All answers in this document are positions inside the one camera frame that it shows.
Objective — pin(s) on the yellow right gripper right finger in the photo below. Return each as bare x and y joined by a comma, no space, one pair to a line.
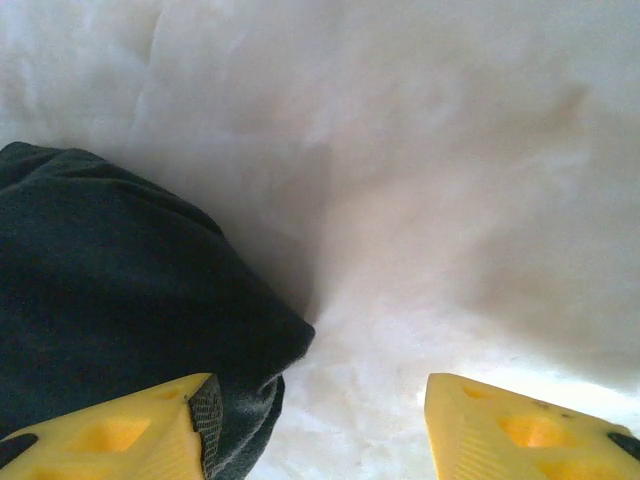
525,440

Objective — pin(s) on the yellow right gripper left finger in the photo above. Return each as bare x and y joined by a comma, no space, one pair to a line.
125,440

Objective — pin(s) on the black t-shirt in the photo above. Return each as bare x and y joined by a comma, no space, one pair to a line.
125,275

